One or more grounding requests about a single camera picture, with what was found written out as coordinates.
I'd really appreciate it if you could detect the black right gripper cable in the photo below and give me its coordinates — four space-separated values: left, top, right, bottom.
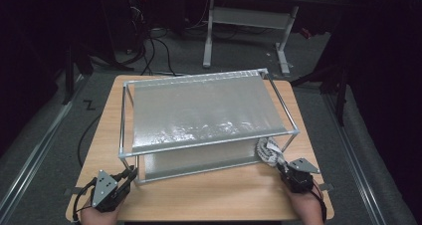
312 181 328 223

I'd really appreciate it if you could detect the white black patterned cloth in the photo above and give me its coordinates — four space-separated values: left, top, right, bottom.
256 136 289 168

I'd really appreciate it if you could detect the person's right hand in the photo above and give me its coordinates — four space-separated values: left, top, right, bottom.
288 184 327 225

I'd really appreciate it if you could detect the white-framed wooden desk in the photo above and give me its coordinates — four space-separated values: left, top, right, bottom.
202 0 342 76

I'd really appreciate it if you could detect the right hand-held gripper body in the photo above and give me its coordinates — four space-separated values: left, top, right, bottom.
280 157 321 194

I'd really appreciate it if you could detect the black floor cable bundle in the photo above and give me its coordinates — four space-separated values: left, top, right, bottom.
123 5 187 79

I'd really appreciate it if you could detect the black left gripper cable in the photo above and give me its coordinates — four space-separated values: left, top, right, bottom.
72 179 100 223

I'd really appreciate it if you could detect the small red object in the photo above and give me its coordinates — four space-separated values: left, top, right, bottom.
299 27 314 40

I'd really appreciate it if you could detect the grey two-tier shelf rack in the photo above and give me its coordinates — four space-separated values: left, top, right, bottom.
117 68 302 186

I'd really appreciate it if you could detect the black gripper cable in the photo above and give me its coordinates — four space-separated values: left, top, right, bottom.
72 179 100 223
312 181 328 223

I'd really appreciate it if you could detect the dark equipment with red light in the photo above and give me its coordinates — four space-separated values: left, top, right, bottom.
127 0 150 50

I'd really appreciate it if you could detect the black stand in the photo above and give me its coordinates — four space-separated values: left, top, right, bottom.
290 60 351 126
61 42 96 106

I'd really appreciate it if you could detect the person's left hand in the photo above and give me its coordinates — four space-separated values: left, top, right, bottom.
80 198 125 225

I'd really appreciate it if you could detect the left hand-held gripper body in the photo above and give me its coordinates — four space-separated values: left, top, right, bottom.
90 169 132 213

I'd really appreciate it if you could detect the metal floor rail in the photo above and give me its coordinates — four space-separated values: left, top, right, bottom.
321 92 389 225
0 75 88 219

